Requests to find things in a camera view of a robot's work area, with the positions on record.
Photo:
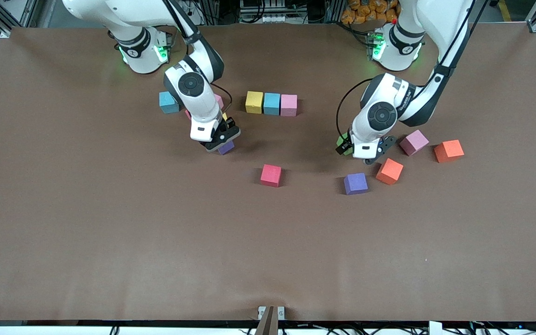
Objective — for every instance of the orange snack bags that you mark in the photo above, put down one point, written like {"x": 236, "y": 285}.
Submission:
{"x": 361, "y": 14}

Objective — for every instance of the small metal bracket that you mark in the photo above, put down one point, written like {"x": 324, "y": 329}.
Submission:
{"x": 262, "y": 311}

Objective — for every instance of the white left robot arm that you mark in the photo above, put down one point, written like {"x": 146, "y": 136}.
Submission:
{"x": 400, "y": 44}

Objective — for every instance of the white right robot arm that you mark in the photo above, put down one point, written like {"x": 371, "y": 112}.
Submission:
{"x": 203, "y": 109}

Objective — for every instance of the green foam cube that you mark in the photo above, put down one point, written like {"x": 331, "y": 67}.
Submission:
{"x": 342, "y": 138}

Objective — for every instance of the purple foam cube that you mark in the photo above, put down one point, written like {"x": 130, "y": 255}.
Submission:
{"x": 227, "y": 149}
{"x": 355, "y": 182}

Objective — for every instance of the pink foam cube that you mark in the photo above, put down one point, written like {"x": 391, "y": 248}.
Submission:
{"x": 289, "y": 104}
{"x": 413, "y": 141}
{"x": 219, "y": 101}

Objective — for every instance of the blue foam cube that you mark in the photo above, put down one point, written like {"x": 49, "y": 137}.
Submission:
{"x": 271, "y": 103}
{"x": 165, "y": 103}

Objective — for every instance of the red foam cube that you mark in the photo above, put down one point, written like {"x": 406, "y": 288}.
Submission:
{"x": 187, "y": 114}
{"x": 271, "y": 174}

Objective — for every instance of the orange foam cube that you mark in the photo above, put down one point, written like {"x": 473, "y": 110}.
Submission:
{"x": 390, "y": 171}
{"x": 448, "y": 150}

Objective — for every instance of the brown paper table cover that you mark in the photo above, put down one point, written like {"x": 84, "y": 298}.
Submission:
{"x": 110, "y": 256}

